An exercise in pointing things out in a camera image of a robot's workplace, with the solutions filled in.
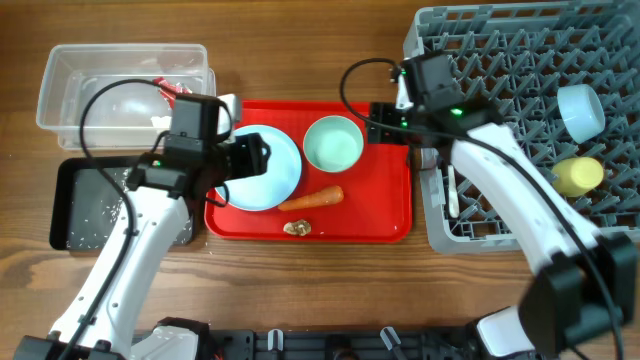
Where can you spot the clear plastic bin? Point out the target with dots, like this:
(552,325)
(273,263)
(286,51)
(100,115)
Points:
(121,117)

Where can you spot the white plastic spoon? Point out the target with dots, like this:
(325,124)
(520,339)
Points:
(453,202)

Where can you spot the light blue plate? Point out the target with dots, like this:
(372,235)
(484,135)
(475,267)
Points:
(284,169)

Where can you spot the rice and nuts pile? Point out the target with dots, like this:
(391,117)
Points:
(100,220)

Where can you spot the brown walnut piece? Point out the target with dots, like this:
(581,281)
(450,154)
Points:
(298,228)

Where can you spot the green bowl with rice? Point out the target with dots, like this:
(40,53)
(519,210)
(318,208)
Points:
(333,144)

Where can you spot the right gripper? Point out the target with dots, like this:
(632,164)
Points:
(382,123)

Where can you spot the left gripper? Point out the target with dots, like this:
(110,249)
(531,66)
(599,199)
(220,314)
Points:
(254,158)

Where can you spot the black plastic tray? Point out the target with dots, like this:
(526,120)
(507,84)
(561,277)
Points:
(85,210)

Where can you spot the yellow plastic cup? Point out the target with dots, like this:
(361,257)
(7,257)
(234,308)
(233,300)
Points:
(575,177)

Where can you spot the grey dishwasher rack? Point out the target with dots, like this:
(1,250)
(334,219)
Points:
(520,55)

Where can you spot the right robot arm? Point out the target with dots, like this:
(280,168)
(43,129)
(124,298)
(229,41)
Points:
(583,282)

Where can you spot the orange carrot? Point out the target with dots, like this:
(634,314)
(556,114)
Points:
(326,197)

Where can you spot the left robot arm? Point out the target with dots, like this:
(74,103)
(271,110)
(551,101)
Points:
(162,191)

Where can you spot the red snack wrapper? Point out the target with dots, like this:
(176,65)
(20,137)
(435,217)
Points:
(169,91)

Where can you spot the white tissue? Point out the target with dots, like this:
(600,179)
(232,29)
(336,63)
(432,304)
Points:
(161,122)

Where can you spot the light blue bowl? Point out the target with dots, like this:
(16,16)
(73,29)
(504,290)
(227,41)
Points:
(581,112)

